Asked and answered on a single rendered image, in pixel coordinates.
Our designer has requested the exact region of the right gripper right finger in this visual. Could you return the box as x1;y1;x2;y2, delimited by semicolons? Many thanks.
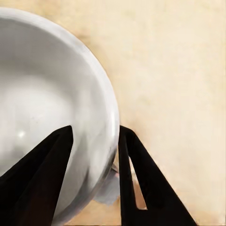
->
118;125;198;226

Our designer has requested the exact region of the coffee cup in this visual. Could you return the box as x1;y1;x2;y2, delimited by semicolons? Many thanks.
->
0;7;120;226

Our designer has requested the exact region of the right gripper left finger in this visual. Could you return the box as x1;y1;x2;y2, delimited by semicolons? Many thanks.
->
0;125;73;226

